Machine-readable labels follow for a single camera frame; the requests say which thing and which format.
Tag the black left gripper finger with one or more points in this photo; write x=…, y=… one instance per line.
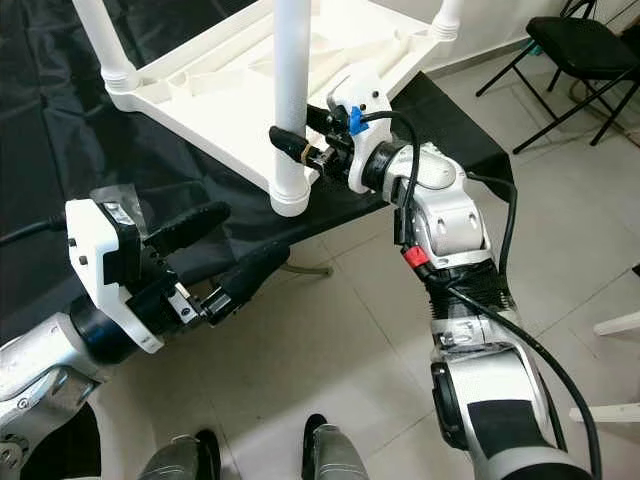
x=190, y=226
x=250, y=280

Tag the white plastic table leg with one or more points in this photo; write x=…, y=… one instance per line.
x=448, y=15
x=290, y=80
x=105, y=40

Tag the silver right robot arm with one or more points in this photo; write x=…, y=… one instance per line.
x=460, y=230

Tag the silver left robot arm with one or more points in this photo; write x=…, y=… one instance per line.
x=50, y=380

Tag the clear tape patch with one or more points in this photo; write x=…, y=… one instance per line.
x=115, y=197

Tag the black tablecloth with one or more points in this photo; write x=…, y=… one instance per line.
x=50, y=150

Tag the black folding chair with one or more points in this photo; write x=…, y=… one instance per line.
x=580, y=45

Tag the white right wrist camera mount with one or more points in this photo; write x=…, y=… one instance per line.
x=360, y=95

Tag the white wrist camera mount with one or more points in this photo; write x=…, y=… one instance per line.
x=360, y=95
x=95, y=260

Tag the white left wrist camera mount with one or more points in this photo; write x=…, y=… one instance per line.
x=95, y=260

